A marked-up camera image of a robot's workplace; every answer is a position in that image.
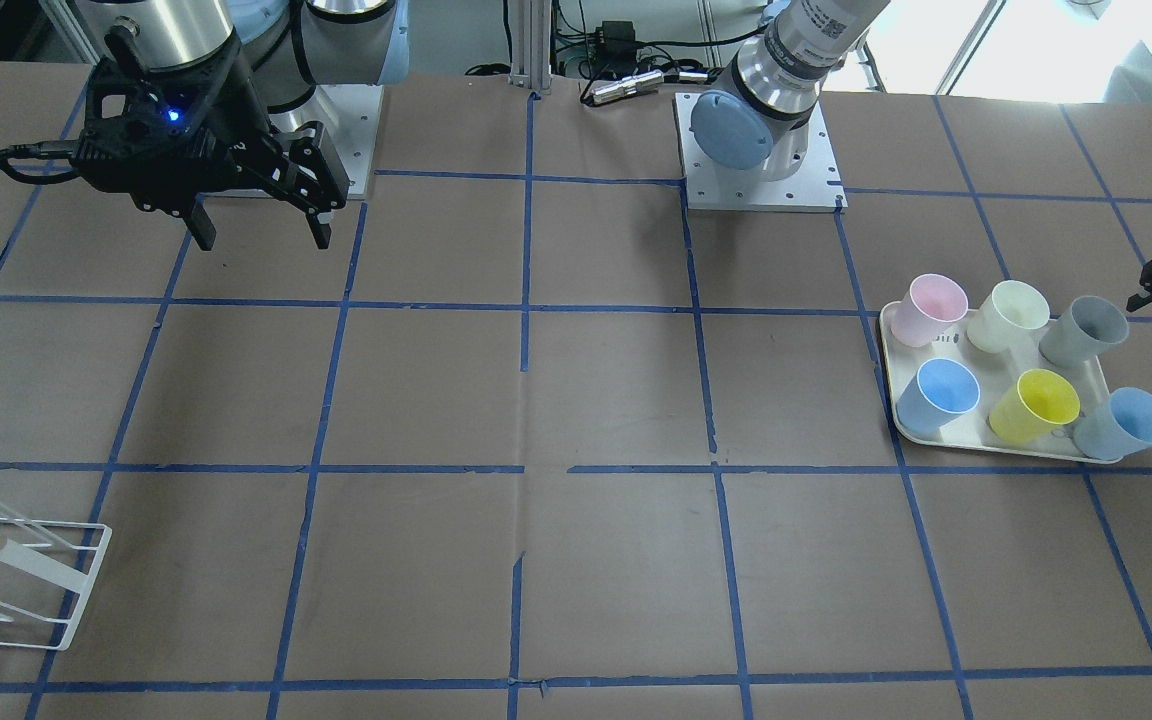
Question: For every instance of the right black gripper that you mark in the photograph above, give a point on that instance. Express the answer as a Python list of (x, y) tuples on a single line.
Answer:
[(239, 112)]

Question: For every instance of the white plastic cup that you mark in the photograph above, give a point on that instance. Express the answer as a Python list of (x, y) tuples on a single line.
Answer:
[(1089, 327)]

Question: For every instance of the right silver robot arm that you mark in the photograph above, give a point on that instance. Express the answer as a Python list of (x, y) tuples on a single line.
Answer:
[(175, 33)]

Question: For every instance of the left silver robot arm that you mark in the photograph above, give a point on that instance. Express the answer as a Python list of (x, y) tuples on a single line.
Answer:
[(780, 69)]

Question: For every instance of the blue plastic cup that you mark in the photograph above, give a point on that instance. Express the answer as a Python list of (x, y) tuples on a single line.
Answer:
[(941, 391), (1119, 427)]

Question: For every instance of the yellow plastic cup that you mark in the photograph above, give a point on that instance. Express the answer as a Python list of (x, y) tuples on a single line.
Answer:
[(1038, 402)]

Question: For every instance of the pale green plastic cup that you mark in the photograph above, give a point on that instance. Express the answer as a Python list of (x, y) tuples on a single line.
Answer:
[(1012, 311)]

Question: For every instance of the pink plastic cup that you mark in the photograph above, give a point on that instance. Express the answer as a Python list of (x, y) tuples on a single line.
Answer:
[(932, 304)]

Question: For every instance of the cream plastic tray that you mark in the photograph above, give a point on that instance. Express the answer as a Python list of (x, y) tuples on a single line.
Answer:
[(995, 373)]

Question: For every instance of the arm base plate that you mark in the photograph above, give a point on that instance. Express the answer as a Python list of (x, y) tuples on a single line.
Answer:
[(351, 115), (734, 160)]

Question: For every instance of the white wire cup rack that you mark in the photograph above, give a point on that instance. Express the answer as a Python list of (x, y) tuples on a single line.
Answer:
[(48, 573)]

